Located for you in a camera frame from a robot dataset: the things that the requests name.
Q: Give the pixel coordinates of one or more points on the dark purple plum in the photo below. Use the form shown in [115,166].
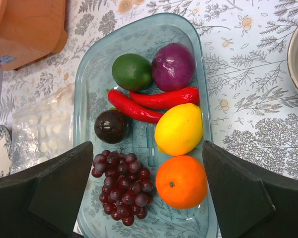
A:
[112,126]

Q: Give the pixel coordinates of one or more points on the orange plastic basket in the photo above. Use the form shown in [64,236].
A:
[30,30]

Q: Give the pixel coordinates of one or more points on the lower red chili pepper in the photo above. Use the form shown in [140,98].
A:
[132,109]

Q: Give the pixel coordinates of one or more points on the clear blue plastic tray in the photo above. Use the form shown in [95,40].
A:
[93,82]

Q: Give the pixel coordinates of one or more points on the upper red chili pepper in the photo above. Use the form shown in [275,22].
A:
[167,100]

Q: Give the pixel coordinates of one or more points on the purple red onion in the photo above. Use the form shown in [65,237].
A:
[173,67]

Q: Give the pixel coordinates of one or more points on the green lime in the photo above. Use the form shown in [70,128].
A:
[132,72]

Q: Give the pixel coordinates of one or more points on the red chili pepper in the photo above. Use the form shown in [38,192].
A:
[167,100]
[132,109]

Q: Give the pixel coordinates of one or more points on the blue patterned plate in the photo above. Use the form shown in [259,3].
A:
[5,151]

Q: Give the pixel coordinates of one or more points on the clear zip top bag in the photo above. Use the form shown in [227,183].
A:
[43,130]

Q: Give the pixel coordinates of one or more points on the dark red grape bunch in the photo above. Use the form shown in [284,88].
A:
[127,187]

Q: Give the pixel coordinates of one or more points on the orange fruit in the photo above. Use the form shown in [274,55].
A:
[181,182]

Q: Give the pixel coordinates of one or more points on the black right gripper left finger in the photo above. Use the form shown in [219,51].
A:
[43,201]

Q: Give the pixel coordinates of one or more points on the floral tablecloth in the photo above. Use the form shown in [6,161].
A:
[254,105]

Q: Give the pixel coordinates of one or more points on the yellow lemon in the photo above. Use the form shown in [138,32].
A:
[179,130]

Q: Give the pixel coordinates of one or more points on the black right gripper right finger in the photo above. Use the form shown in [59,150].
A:
[250,201]

